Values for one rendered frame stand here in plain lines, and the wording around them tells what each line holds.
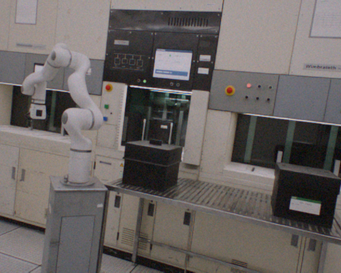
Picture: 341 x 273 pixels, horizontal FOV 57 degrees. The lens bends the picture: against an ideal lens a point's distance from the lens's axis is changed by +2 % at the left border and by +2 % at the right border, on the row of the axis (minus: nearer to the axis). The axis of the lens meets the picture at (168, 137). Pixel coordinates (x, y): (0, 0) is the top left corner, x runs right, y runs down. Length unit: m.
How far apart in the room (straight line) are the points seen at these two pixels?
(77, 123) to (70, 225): 0.55
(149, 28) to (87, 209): 1.41
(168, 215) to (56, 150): 1.11
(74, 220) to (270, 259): 1.34
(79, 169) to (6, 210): 1.58
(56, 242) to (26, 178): 1.32
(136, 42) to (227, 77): 0.76
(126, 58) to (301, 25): 1.25
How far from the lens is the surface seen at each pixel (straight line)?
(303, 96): 2.20
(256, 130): 2.65
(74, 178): 1.81
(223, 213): 1.66
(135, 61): 2.46
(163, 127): 2.88
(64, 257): 1.88
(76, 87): 1.85
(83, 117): 1.74
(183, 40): 2.36
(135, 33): 2.51
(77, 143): 1.78
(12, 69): 3.13
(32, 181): 3.03
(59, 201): 1.75
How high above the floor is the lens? 1.25
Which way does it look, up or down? 5 degrees down
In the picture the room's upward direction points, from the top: 7 degrees clockwise
